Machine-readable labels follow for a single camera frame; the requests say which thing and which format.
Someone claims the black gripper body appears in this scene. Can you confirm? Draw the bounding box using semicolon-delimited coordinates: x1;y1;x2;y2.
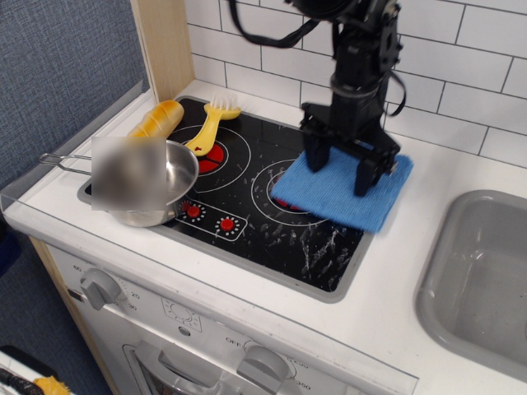
301;81;400;174

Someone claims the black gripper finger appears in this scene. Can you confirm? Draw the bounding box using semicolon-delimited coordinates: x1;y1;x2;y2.
303;134;330;172
354;157;384;196

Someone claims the blue cloth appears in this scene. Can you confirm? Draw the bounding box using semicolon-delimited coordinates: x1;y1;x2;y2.
270;148;413;234

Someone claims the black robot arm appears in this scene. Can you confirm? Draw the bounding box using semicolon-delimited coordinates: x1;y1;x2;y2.
293;1;402;197

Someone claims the yellow dish brush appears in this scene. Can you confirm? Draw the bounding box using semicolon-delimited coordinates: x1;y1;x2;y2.
185;93;241;157

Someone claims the toy bread loaf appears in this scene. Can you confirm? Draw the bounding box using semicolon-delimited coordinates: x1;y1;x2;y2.
124;100;184;146

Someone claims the grey sink basin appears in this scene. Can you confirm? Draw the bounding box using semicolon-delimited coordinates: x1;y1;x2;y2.
416;190;526;381

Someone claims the stainless steel pot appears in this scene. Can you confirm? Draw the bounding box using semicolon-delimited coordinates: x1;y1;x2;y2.
39;137;198;227

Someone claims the wooden side panel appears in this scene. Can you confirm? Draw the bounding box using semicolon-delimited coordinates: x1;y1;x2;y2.
130;0;195;102

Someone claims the grey right oven knob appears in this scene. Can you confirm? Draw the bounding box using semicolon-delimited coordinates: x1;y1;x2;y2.
236;346;290;394

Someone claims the grey oven knob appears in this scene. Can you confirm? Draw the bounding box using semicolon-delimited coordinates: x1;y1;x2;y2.
236;346;290;394
81;268;121;311

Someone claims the white toy oven front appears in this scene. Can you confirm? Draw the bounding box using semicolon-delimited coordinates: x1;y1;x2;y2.
49;248;417;394

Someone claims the grey left oven knob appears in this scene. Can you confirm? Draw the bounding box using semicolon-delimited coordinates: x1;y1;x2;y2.
81;268;121;311

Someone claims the yellow object bottom left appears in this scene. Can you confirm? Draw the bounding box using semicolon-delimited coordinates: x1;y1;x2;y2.
33;376;72;395

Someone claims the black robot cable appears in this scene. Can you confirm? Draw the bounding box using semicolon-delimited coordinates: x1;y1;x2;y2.
226;0;322;49

